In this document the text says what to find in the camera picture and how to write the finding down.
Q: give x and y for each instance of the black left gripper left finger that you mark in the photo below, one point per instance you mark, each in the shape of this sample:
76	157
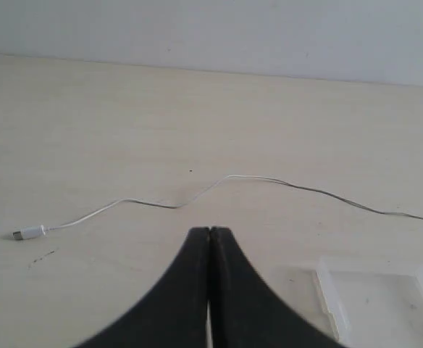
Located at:
173	312

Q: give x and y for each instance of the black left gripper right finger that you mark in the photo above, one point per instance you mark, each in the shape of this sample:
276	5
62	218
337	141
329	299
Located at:
245	311

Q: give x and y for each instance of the clear plastic storage case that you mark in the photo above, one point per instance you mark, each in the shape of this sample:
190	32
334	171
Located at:
372	303

